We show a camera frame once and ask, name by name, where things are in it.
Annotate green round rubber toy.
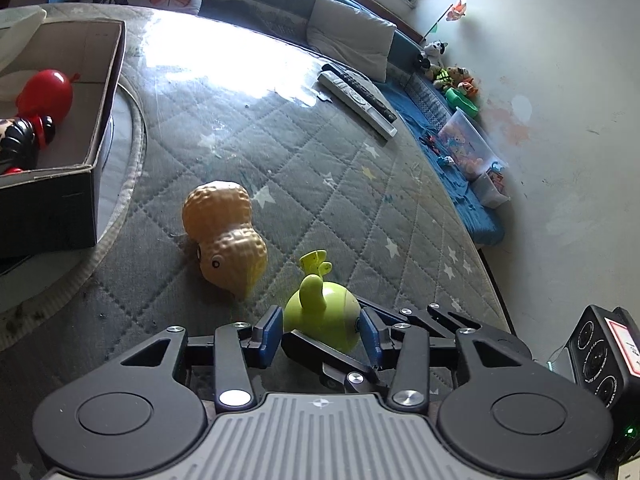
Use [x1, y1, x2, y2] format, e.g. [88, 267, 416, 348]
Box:
[284, 250, 362, 353]

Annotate grey plain pillow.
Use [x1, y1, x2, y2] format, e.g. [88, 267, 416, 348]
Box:
[306, 0, 398, 83]

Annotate small clear plastic box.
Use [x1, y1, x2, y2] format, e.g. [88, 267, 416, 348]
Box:
[472, 162, 511, 209]

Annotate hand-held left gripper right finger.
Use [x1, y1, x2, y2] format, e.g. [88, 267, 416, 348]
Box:
[359, 306, 533, 407]

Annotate scattered small toy pieces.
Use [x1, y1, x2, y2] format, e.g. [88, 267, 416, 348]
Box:
[420, 127, 458, 167]

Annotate grey cardboard box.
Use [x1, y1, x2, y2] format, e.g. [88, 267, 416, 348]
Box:
[0, 20, 126, 261]

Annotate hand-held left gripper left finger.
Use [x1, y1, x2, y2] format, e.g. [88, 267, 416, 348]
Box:
[120, 305, 285, 407]

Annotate round glass turntable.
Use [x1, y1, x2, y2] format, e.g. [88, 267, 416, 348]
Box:
[0, 80, 148, 356]

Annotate black and white cow plush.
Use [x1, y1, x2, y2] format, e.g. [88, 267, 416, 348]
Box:
[417, 40, 449, 71]

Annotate black remote control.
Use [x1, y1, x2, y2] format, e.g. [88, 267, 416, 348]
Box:
[322, 63, 398, 123]

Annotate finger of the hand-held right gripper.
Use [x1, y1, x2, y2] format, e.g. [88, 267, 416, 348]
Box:
[360, 296, 511, 346]
[281, 330, 388, 394]

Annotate orange peanut-shaped toy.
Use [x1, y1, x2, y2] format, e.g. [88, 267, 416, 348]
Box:
[181, 180, 268, 300]

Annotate red round rubber toy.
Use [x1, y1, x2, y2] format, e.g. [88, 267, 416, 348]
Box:
[15, 69, 81, 126]

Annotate black and red spotted toy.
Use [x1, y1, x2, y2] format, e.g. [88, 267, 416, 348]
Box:
[0, 115, 56, 176]

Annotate clear plastic bin of toys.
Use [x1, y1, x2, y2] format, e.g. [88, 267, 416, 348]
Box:
[435, 107, 508, 183]

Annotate green plastic toy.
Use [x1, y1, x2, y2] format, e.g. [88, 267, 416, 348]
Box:
[445, 87, 480, 118]

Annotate grey quilted desktop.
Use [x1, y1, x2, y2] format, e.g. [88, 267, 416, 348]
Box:
[0, 2, 516, 480]

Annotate light grey remote control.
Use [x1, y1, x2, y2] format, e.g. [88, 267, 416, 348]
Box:
[317, 70, 398, 141]

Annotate colourful pinwheel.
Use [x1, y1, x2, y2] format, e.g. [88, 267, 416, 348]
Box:
[422, 0, 471, 41]

